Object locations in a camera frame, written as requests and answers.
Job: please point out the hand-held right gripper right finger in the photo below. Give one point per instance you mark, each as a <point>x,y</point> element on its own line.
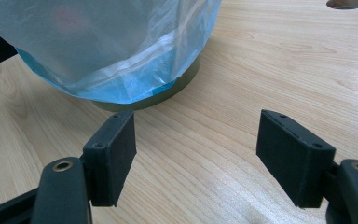
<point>295,161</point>

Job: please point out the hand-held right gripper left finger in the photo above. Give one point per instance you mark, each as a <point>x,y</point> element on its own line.
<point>112,161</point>

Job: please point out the green plastic bucket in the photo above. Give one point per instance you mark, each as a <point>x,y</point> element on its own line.
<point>167,95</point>

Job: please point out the white plastic bag blue edge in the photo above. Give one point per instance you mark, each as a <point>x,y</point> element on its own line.
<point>99,40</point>

